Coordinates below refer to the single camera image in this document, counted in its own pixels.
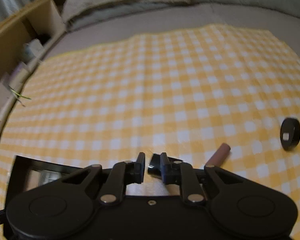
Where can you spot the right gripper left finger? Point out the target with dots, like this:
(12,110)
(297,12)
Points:
(117,178)

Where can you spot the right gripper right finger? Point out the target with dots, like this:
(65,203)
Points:
(183,175)

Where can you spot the black power plug adapter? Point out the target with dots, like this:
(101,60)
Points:
(154,165)

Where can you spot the grey plastic housing part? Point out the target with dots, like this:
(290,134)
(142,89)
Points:
(47,176)

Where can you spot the black cardboard box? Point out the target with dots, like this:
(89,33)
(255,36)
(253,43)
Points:
(57,210)

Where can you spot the yellow checkered mat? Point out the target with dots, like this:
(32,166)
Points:
(182,92)

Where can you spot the black round puck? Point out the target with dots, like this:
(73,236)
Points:
(290,133)

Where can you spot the tissue box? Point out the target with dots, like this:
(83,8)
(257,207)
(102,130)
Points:
(31,50)

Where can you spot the wooden shelf unit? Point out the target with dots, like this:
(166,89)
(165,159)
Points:
(39,19)

